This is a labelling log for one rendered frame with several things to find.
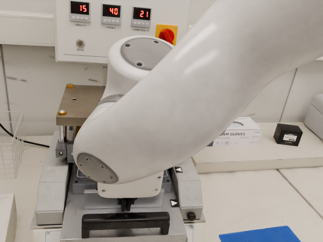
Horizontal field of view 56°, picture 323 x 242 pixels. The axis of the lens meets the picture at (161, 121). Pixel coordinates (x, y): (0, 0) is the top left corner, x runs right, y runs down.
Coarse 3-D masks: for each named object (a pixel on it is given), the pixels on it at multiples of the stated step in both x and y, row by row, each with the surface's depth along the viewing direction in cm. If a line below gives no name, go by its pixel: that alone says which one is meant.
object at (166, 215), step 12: (84, 216) 51; (96, 216) 51; (108, 216) 51; (120, 216) 52; (132, 216) 52; (144, 216) 52; (156, 216) 52; (168, 216) 53; (84, 228) 50; (96, 228) 51; (108, 228) 51; (120, 228) 52; (132, 228) 52; (168, 228) 53
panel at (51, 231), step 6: (186, 228) 63; (192, 228) 64; (48, 234) 58; (54, 234) 58; (60, 234) 59; (192, 234) 64; (48, 240) 58; (54, 240) 58; (186, 240) 63; (192, 240) 64
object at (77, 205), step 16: (96, 192) 56; (160, 192) 58; (80, 208) 58; (96, 208) 58; (112, 208) 58; (144, 208) 59; (160, 208) 60; (176, 208) 60; (64, 224) 54; (80, 224) 54; (176, 224) 57; (64, 240) 51; (80, 240) 51; (96, 240) 52; (112, 240) 53; (128, 240) 53; (144, 240) 54; (160, 240) 55; (176, 240) 55
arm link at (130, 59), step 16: (112, 48) 32; (128, 48) 32; (144, 48) 33; (160, 48) 33; (112, 64) 31; (128, 64) 31; (144, 64) 31; (112, 80) 32; (128, 80) 30; (112, 96) 32
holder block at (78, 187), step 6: (168, 174) 66; (162, 180) 64; (168, 180) 64; (78, 186) 60; (84, 186) 60; (90, 186) 60; (162, 186) 63; (168, 186) 64; (78, 192) 61; (168, 192) 64
